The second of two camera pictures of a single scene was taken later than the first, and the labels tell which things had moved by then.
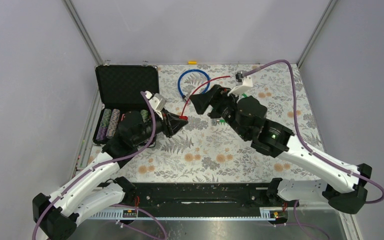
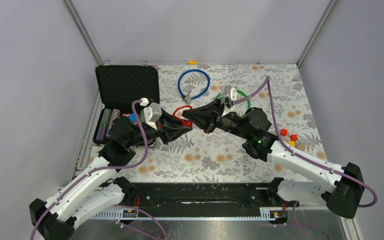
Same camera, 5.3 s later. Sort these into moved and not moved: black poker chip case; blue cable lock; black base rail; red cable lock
Moved: red cable lock
Not moved: black poker chip case; black base rail; blue cable lock
